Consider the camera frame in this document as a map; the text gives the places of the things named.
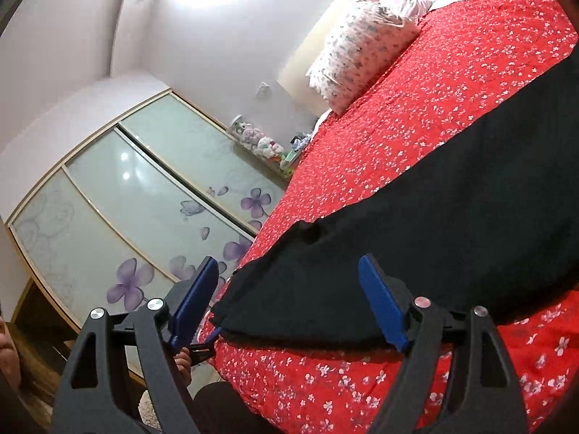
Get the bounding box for person's left hand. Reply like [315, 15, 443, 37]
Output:
[174, 347, 191, 386]

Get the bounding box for red floral bedspread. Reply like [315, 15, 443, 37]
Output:
[213, 0, 578, 433]

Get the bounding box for black pants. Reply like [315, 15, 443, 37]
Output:
[211, 54, 578, 349]

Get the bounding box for pink pillow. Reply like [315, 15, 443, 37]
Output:
[379, 0, 433, 21]

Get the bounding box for sliding wardrobe with flowers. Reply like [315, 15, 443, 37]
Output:
[8, 92, 288, 326]

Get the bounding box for floral white pillow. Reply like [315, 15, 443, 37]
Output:
[306, 0, 420, 115]

